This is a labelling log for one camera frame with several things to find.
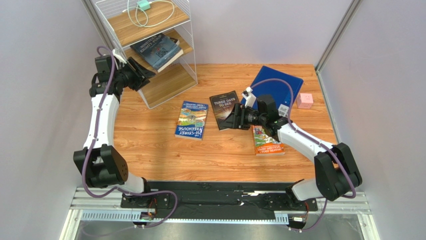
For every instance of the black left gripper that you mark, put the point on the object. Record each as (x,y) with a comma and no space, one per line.
(140,79)

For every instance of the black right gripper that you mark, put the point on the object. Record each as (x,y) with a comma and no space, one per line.
(238,116)

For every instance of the nineteen eighty-four book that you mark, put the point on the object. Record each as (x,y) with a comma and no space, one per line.
(158,51)

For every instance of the black 169-storey treehouse book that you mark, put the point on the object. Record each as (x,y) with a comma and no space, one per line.
(174,40)

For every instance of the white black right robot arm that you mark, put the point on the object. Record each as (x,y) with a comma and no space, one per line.
(336,172)

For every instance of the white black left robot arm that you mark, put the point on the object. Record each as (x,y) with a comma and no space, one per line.
(99,163)

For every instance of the three days to see book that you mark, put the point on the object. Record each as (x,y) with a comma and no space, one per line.
(222,106)

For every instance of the orange 78-storey treehouse book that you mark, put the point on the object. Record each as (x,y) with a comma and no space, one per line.
(265,145)

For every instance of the blue 91-storey treehouse book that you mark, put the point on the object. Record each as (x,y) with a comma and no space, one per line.
(192,120)

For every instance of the blue file folder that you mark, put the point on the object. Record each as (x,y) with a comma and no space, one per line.
(278,90)

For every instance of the pink cube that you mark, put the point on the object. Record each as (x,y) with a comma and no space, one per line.
(304,100)

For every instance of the mint green charger block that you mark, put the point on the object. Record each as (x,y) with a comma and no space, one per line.
(143,5)

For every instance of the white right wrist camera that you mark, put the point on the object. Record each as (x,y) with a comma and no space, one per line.
(249,97)

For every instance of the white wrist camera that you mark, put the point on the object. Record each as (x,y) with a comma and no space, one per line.
(249,97)
(119,56)

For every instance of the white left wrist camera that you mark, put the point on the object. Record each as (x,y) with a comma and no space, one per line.
(119,56)

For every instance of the white wire wooden shelf rack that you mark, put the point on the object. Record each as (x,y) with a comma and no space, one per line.
(125,25)

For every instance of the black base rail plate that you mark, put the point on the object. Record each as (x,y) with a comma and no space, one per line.
(215,200)

